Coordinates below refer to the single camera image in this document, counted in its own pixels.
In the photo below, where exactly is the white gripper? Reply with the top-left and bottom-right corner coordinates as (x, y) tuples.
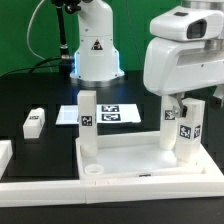
(143, 38), (224, 118)

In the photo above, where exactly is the white block left edge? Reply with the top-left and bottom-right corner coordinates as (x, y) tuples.
(0, 140), (13, 178)

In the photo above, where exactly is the black camera stand pole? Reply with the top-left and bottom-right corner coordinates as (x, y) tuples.
(51, 0), (81, 79)

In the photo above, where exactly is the grey cable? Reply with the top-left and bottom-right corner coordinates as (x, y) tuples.
(25, 0), (53, 73)

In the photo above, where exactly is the black cable on table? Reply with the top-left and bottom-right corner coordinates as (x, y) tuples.
(0, 57), (63, 77)

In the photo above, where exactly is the white marker sheet with tags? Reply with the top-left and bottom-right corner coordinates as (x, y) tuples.
(56, 104), (141, 125)

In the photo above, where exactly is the white L-shaped fence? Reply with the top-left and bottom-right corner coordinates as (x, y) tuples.
(0, 149), (224, 207)

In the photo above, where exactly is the white desk top tray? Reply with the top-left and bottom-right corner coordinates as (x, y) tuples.
(75, 130), (206, 181)

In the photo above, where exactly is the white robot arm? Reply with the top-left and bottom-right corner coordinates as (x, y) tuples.
(71, 0), (224, 117)

